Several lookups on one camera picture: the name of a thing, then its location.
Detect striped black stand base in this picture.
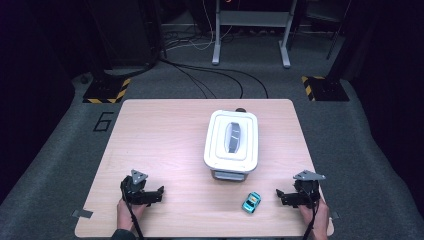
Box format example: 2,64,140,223
301,75,351,102
82,76,132,105

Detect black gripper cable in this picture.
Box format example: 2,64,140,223
301,186,322,240
121,186,145,240

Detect short black floor cable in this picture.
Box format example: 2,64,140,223
173,64,218,100

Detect person's left hand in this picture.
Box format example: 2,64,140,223
116,197,148,232

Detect white lid with grey handle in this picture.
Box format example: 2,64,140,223
203,109,260,174

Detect black cabinet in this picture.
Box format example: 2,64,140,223
83,0,165,69

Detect black stand pole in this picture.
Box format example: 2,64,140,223
325,0,383,84

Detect turquoise toy car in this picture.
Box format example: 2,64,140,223
241,191,262,215

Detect white metal stand frame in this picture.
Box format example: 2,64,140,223
211,0,299,70

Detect person's right hand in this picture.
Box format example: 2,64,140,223
297,197,331,240

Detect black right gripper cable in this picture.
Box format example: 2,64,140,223
301,186,322,240

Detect long black floor cable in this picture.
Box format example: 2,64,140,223
159,57,270,100

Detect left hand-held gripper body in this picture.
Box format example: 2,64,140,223
119,169,158,206

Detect clear brown storage box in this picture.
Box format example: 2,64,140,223
209,168,250,183

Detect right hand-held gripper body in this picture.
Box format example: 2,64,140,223
292,169,326,210

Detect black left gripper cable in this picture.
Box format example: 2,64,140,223
121,186,145,240

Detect white floor cable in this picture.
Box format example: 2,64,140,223
164,0,235,52

